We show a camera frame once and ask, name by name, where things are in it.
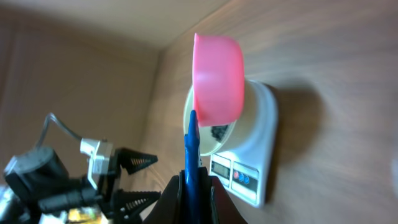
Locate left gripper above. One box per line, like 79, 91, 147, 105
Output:
99, 148, 161, 224

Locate black beans in bowl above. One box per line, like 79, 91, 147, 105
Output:
211, 125, 229, 142

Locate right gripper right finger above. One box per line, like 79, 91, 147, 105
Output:
198, 167, 247, 224

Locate white bowl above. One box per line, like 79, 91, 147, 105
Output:
199, 80, 261, 156

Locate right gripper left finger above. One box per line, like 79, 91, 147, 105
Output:
143, 174, 185, 224

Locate pink scoop blue handle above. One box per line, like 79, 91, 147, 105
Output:
183, 33, 244, 223

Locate white digital kitchen scale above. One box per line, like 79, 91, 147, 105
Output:
209, 82, 278, 208

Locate left black cable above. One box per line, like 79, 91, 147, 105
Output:
34, 112, 83, 149

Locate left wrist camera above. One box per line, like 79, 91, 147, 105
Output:
80, 138, 113, 190

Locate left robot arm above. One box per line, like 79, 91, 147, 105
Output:
1, 147, 161, 223

